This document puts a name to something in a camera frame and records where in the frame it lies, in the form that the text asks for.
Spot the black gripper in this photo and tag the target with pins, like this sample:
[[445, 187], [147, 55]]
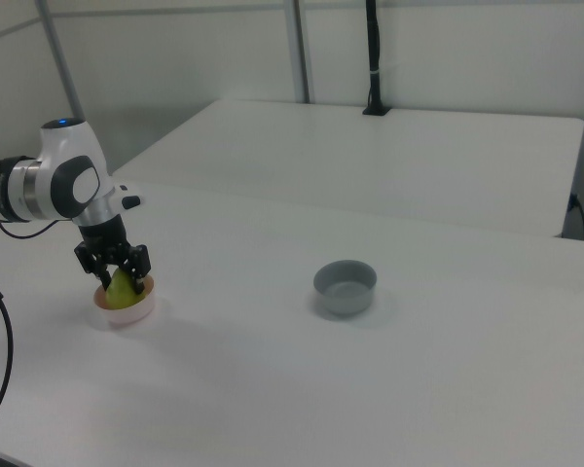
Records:
[[104, 234]]

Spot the green pear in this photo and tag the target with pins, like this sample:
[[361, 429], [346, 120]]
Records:
[[119, 292]]

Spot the pink plastic bowl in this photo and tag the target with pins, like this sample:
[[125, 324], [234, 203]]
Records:
[[126, 313]]

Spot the grey plastic bowl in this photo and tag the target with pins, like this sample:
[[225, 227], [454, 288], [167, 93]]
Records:
[[344, 289]]

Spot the large white side table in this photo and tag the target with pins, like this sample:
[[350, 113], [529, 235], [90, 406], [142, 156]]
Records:
[[370, 160]]

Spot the black pole with clamp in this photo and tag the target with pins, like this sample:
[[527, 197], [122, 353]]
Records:
[[375, 63]]

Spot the grey metal partition post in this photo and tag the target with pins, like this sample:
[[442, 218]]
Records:
[[299, 48], [61, 58]]

